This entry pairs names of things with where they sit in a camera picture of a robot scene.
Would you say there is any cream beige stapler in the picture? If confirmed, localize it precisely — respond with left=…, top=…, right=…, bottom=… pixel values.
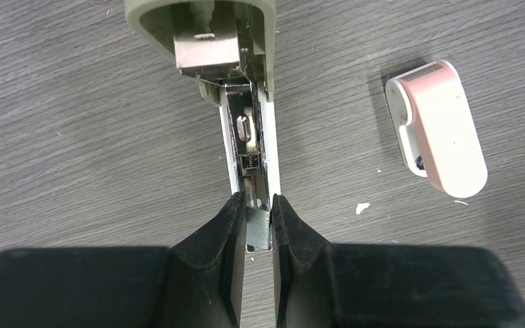
left=123, top=0, right=282, bottom=253

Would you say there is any small silver staple strip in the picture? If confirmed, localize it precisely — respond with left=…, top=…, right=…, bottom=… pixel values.
left=246, top=207, right=271, bottom=253

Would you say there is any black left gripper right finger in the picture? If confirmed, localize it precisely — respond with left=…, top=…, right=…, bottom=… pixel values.
left=271, top=195, right=525, bottom=327

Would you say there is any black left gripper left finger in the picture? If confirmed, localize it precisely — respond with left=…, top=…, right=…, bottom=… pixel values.
left=0, top=192, right=247, bottom=327

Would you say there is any pink white stapler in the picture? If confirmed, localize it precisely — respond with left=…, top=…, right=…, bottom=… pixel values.
left=385, top=59, right=488, bottom=198

